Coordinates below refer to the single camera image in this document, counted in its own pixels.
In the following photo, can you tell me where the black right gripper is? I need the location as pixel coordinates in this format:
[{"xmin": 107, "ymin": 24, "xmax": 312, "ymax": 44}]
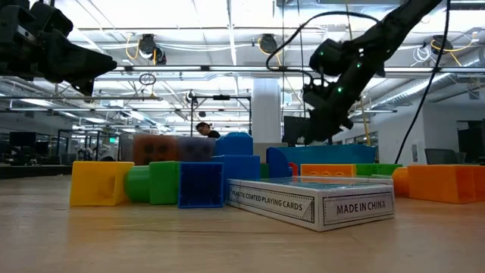
[{"xmin": 314, "ymin": 64, "xmax": 365, "ymax": 146}]

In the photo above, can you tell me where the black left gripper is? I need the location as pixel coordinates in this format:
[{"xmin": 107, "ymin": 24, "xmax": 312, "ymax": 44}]
[{"xmin": 0, "ymin": 0, "xmax": 118, "ymax": 97}]

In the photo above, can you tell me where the long yellow toy block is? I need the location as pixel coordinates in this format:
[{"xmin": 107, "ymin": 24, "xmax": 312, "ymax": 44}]
[{"xmin": 300, "ymin": 163, "xmax": 358, "ymax": 178}]

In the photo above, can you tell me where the white card deck box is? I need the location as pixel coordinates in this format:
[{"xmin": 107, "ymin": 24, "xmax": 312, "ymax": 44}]
[{"xmin": 293, "ymin": 174, "xmax": 396, "ymax": 187}]

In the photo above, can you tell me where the small blue arched block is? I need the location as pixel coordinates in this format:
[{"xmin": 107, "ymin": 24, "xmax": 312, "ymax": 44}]
[{"xmin": 266, "ymin": 146, "xmax": 293, "ymax": 179}]

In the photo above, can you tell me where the orange foam die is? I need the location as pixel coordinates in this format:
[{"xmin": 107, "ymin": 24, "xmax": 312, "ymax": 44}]
[{"xmin": 132, "ymin": 134, "xmax": 179, "ymax": 166}]

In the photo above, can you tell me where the large blue studded block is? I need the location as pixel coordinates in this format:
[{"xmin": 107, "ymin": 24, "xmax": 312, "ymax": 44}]
[{"xmin": 211, "ymin": 132, "xmax": 261, "ymax": 200}]

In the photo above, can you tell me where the large yellow toy block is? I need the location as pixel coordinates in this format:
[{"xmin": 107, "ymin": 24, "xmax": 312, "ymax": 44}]
[{"xmin": 69, "ymin": 161, "xmax": 136, "ymax": 208}]

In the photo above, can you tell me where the orange toy block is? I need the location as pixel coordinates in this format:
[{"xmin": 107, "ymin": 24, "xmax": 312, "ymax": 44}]
[{"xmin": 391, "ymin": 164, "xmax": 485, "ymax": 205}]

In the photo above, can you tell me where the large green toy block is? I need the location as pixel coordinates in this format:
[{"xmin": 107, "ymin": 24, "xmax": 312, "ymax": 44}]
[{"xmin": 124, "ymin": 161, "xmax": 181, "ymax": 206}]

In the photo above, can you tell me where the purple foam die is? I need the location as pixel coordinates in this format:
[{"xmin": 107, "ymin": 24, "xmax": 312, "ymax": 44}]
[{"xmin": 177, "ymin": 136, "xmax": 217, "ymax": 163}]

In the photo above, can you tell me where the blue hollow toy block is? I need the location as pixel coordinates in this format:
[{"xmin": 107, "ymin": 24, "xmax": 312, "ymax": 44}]
[{"xmin": 177, "ymin": 162, "xmax": 225, "ymax": 209}]

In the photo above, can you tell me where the black background monitor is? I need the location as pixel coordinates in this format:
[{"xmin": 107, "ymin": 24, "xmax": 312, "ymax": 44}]
[{"xmin": 283, "ymin": 115, "xmax": 318, "ymax": 147}]

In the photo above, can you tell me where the white building column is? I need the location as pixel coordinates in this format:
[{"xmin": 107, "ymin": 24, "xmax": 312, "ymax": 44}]
[{"xmin": 252, "ymin": 78, "xmax": 283, "ymax": 144}]

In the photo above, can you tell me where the light grey plastic bin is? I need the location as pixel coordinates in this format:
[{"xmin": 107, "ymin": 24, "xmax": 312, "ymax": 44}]
[{"xmin": 252, "ymin": 142, "xmax": 289, "ymax": 165}]

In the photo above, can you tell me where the black background screen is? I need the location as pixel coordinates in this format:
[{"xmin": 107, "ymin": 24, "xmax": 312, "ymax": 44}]
[{"xmin": 8, "ymin": 131, "xmax": 37, "ymax": 149}]

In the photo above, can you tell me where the grey mesh office chair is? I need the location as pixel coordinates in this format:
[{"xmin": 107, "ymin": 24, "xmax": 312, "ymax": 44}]
[{"xmin": 424, "ymin": 148, "xmax": 468, "ymax": 166}]

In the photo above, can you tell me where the person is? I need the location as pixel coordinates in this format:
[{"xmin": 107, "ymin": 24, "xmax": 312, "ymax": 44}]
[{"xmin": 195, "ymin": 121, "xmax": 222, "ymax": 140}]

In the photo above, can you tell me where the black background cabinet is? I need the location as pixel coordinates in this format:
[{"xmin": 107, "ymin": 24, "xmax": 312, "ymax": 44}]
[{"xmin": 456, "ymin": 119, "xmax": 485, "ymax": 165}]

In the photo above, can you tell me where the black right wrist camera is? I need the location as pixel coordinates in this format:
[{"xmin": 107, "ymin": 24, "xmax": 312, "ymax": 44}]
[{"xmin": 302, "ymin": 83, "xmax": 327, "ymax": 109}]

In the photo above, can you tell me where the yellow cable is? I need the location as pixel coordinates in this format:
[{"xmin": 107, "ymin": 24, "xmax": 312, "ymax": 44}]
[{"xmin": 358, "ymin": 94, "xmax": 371, "ymax": 147}]

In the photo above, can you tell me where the black ceiling cord reel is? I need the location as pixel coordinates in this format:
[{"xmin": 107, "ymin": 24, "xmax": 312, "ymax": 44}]
[
  {"xmin": 137, "ymin": 33, "xmax": 167, "ymax": 65},
  {"xmin": 430, "ymin": 34, "xmax": 454, "ymax": 56},
  {"xmin": 258, "ymin": 33, "xmax": 279, "ymax": 55}
]

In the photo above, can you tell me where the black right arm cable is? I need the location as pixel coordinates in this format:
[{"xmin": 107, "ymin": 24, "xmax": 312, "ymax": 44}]
[{"xmin": 395, "ymin": 0, "xmax": 451, "ymax": 165}]

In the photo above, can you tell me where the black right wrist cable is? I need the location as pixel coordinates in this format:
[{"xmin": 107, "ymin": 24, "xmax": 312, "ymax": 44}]
[{"xmin": 264, "ymin": 10, "xmax": 382, "ymax": 77}]

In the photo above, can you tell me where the black aluminium table frame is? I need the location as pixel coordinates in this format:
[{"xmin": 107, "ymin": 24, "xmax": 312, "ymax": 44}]
[{"xmin": 0, "ymin": 162, "xmax": 73, "ymax": 180}]

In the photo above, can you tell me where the black background station frame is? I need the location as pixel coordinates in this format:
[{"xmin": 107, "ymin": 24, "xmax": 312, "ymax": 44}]
[{"xmin": 189, "ymin": 94, "xmax": 253, "ymax": 143}]

